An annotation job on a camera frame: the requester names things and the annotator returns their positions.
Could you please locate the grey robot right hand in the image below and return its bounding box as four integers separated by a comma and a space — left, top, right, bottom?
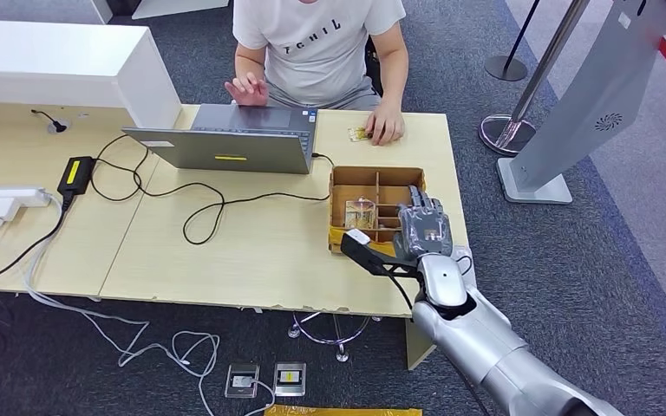
391, 185, 454, 264

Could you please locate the person's right hand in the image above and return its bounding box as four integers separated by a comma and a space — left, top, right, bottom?
224, 71, 270, 107

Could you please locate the person's left hand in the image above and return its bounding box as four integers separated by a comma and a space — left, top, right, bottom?
364, 101, 406, 146

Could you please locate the grey card reader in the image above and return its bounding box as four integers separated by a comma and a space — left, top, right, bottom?
450, 245, 478, 289

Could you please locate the person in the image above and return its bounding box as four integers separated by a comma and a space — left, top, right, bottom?
224, 0, 410, 147

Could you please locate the black office chair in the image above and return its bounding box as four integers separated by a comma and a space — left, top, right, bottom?
364, 35, 386, 98

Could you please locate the grey laptop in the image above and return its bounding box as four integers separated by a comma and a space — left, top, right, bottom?
121, 103, 318, 175

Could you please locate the cardboard divided box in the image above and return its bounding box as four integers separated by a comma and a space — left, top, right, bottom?
327, 166, 428, 256

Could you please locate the swivel chair base with casters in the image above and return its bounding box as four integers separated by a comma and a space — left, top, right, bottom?
286, 311, 383, 364

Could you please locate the light wooden desk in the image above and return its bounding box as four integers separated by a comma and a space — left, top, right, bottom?
0, 101, 472, 372

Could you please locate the black laptop power adapter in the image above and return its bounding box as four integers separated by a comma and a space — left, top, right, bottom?
56, 156, 97, 197

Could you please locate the yellow floor marking tape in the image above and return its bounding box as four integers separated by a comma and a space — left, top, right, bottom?
264, 404, 423, 416

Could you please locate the white raised counter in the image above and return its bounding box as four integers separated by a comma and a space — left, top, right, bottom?
0, 18, 183, 130

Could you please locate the floor socket with label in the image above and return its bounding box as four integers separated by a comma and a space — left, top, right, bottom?
272, 361, 308, 399

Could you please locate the grey kiosk stand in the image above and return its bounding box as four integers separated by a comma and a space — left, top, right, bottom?
496, 0, 666, 206

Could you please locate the open floor socket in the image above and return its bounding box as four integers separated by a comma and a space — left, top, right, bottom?
224, 362, 261, 400

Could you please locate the white power strip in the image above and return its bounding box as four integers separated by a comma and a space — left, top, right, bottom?
0, 186, 53, 209

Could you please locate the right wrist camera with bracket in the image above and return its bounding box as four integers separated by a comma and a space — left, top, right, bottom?
340, 228, 421, 280

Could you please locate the black robot wrist cable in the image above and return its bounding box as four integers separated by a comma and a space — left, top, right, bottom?
387, 255, 492, 416

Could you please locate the chrome stanchion post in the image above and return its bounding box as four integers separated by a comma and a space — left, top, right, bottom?
478, 0, 590, 157

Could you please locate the black stanchion post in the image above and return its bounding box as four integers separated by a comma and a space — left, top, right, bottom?
484, 0, 543, 82

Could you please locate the black laptop charging cable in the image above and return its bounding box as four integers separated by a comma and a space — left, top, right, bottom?
89, 134, 336, 246

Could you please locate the short black cable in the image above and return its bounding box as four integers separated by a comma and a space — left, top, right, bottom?
29, 108, 69, 132

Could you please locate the black adapter mains cable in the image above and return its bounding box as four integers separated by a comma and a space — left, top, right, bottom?
0, 192, 75, 291

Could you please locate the white cable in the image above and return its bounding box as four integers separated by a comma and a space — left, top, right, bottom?
23, 192, 277, 416

